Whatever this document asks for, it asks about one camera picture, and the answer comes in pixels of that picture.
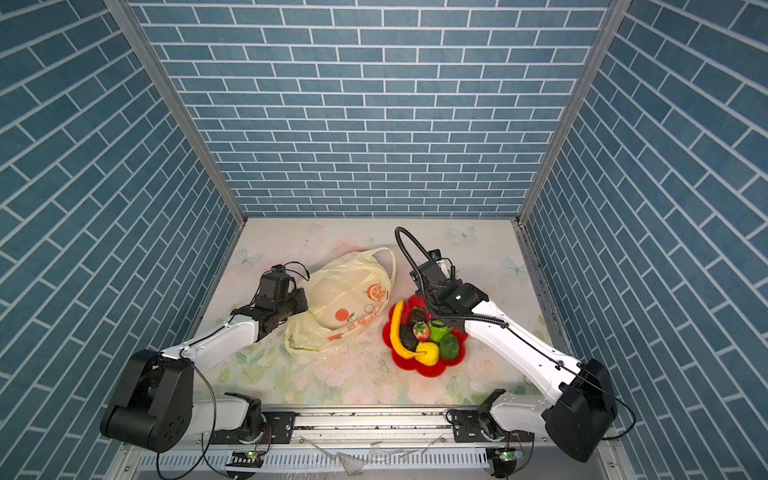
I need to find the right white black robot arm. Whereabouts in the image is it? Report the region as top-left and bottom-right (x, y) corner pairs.
(410, 259), (631, 462)

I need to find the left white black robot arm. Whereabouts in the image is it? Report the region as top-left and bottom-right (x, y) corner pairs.
(100, 264), (308, 453)

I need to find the dark brown fake fruit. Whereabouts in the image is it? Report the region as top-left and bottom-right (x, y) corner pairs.
(406, 307), (428, 328)

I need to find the dark fake avocado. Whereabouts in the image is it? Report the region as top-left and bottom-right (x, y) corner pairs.
(399, 324), (419, 352)

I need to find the yellow fake banana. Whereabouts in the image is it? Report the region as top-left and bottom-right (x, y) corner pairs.
(389, 300), (423, 359)

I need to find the green spotted fake fruit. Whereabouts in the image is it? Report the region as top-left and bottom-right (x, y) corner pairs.
(429, 320), (452, 343)

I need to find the red fake strawberry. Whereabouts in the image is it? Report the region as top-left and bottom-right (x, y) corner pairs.
(412, 322), (431, 342)

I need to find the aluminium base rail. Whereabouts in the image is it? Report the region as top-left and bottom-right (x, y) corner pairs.
(107, 407), (635, 479)

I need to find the yellow plastic fruit-print bag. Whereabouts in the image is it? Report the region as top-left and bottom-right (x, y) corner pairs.
(284, 247), (396, 353)

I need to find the yellow fake lemon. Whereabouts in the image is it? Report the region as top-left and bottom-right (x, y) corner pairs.
(414, 341), (441, 367)

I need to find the red flower-shaped plate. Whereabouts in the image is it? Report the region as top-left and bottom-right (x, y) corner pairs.
(381, 295), (468, 378)

